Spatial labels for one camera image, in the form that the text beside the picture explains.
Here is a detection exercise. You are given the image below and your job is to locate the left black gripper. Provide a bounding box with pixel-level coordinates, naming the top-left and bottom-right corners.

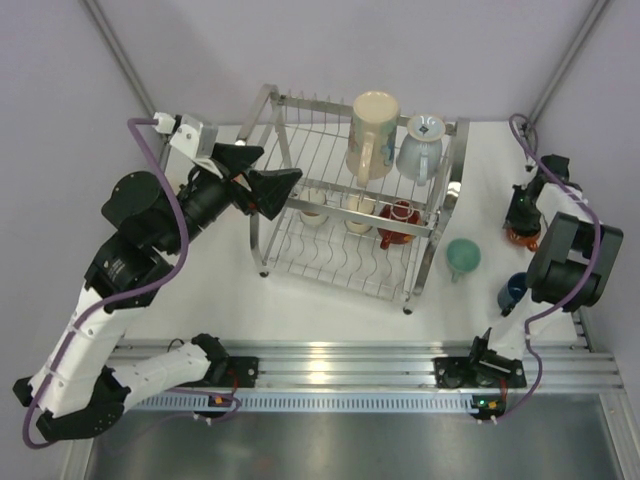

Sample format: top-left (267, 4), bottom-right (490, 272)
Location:
top-left (157, 141), bottom-right (301, 256)

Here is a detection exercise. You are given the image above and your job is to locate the white steel cup wood band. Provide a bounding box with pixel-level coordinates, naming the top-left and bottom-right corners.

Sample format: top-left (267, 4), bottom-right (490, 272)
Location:
top-left (298, 187), bottom-right (327, 229)

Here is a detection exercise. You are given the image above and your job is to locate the small cream steel tumbler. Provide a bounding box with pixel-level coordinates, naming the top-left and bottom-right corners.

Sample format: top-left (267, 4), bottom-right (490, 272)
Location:
top-left (344, 195), bottom-right (375, 235)

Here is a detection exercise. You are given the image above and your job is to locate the light blue mug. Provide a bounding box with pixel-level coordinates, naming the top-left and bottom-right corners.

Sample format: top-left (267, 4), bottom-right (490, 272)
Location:
top-left (396, 114), bottom-right (446, 186)

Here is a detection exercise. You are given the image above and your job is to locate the white cup orange handle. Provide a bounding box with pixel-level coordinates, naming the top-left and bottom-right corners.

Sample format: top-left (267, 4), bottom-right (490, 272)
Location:
top-left (377, 199), bottom-right (422, 250)

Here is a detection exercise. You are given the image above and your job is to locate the cream floral mug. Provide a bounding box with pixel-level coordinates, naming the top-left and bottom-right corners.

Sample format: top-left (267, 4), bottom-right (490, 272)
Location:
top-left (346, 91), bottom-right (400, 188)

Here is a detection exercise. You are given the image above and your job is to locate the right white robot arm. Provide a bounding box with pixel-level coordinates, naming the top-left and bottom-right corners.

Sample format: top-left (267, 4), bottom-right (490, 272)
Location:
top-left (496, 154), bottom-right (624, 317)

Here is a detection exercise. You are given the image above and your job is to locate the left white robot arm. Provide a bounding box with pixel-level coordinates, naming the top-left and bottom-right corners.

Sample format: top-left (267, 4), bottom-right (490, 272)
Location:
top-left (13, 143), bottom-right (302, 447)

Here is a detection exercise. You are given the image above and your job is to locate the stainless steel dish rack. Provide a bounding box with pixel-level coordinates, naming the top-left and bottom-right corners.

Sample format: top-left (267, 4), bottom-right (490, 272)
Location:
top-left (236, 84), bottom-right (470, 315)

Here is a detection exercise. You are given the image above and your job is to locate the orange cup black interior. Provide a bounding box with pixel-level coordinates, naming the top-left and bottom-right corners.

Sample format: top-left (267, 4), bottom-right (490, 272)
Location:
top-left (505, 228), bottom-right (541, 253)

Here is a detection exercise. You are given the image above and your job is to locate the mint green mug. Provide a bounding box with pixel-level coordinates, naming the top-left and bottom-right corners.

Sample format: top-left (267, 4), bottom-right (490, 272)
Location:
top-left (445, 238), bottom-right (482, 283)

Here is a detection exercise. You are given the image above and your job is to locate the navy blue mug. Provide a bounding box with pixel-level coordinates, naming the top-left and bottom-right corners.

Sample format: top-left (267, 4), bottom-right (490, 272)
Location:
top-left (497, 272), bottom-right (527, 317)

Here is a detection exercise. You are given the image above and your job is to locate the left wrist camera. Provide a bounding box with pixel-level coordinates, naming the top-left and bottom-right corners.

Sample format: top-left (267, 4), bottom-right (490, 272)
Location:
top-left (153, 112), bottom-right (218, 173)

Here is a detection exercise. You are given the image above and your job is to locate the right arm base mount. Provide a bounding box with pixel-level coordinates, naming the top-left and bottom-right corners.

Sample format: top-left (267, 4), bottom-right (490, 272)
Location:
top-left (433, 328), bottom-right (527, 389)

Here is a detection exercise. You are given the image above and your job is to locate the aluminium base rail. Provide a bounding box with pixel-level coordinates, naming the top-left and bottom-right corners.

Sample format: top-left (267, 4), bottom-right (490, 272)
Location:
top-left (107, 339), bottom-right (626, 401)

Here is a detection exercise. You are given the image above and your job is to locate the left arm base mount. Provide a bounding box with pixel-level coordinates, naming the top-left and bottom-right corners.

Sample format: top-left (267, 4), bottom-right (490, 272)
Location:
top-left (216, 356), bottom-right (260, 389)

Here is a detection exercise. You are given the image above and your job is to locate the white slotted cable duct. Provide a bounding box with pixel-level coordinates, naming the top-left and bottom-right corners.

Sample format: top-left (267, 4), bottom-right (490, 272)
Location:
top-left (135, 392), bottom-right (498, 414)

